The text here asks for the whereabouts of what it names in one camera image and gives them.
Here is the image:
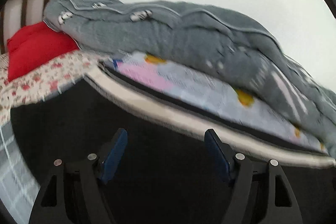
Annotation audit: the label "fruit-print plastic bed cover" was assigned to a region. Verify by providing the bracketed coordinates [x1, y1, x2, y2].
[1, 52, 335, 223]

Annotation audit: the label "floral bed sheet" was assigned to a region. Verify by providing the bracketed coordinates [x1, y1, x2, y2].
[1, 50, 108, 124]

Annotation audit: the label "black pants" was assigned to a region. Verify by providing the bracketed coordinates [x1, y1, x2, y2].
[10, 77, 335, 223]

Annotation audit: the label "red pillow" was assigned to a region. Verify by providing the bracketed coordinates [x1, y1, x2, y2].
[7, 22, 79, 82]

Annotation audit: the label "grey floral quilt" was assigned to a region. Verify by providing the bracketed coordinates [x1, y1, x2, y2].
[43, 0, 335, 156]

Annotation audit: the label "dark wooden headboard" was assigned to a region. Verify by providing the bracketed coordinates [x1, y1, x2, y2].
[1, 0, 49, 54]

